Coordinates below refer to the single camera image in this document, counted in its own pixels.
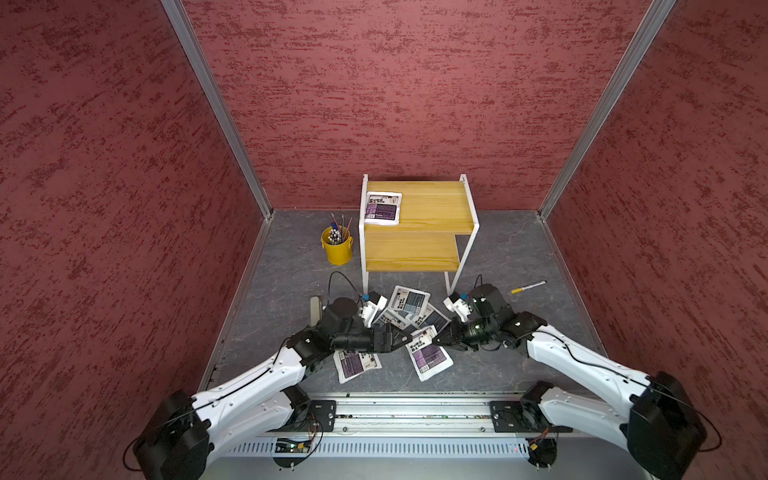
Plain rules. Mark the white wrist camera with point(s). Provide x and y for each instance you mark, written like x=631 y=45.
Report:
x=373 y=304
x=461 y=305

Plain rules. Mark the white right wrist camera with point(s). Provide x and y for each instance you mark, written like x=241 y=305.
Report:
x=461 y=305

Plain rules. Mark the beige rectangular case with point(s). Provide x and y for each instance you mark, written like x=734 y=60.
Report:
x=316 y=310

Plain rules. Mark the aluminium corner post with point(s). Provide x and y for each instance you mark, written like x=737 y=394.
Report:
x=184 y=31
x=646 y=32

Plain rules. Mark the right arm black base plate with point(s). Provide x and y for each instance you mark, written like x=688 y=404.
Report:
x=521 y=418

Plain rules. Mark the aluminium mounting rail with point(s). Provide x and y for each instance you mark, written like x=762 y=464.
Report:
x=436 y=415

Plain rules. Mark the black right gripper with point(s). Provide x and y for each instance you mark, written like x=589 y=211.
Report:
x=455 y=334

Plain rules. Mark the yellow pen cup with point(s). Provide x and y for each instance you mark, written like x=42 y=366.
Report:
x=337 y=254

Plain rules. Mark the pens in cup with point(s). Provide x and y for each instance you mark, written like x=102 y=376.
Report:
x=339 y=230

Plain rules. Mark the left aluminium corner post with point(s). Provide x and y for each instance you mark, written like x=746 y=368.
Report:
x=184 y=31

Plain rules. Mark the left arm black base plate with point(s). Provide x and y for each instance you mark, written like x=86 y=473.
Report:
x=316 y=414

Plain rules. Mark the right aluminium corner post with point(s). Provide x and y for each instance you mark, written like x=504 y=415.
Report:
x=646 y=32

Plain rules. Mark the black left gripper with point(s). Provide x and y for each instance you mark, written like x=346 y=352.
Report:
x=388 y=340

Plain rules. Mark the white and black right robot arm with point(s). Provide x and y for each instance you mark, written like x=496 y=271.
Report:
x=650 y=416

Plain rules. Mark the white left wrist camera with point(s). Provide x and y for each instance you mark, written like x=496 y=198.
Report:
x=373 y=304

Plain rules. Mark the wooden shelf with white frame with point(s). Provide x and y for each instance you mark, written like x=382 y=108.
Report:
x=437 y=228

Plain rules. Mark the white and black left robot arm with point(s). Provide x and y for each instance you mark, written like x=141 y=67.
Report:
x=189 y=432

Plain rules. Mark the yellow handled screwdriver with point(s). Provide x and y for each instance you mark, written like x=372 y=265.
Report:
x=527 y=287

